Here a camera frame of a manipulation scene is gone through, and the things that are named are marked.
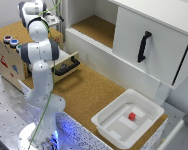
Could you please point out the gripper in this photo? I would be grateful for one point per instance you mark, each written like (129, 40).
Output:
(53, 19)

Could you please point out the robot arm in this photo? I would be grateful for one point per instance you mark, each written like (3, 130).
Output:
(40, 80)

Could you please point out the wooden drawer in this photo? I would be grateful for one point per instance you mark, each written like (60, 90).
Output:
(66, 58)

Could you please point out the green button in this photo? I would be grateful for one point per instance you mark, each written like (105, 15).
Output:
(18, 47)

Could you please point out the blue button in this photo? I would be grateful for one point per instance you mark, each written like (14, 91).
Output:
(14, 42)

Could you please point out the red button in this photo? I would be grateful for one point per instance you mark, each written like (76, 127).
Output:
(7, 38)

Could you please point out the wooden drawer box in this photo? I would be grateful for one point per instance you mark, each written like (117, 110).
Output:
(7, 66)

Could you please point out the white cabinet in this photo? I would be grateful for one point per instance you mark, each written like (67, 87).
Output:
(104, 63)

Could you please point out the white sliding door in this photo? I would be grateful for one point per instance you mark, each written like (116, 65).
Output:
(160, 43)

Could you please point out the white plastic box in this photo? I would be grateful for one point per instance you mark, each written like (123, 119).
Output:
(114, 123)

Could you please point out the pink block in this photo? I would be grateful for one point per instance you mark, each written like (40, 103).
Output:
(132, 116)

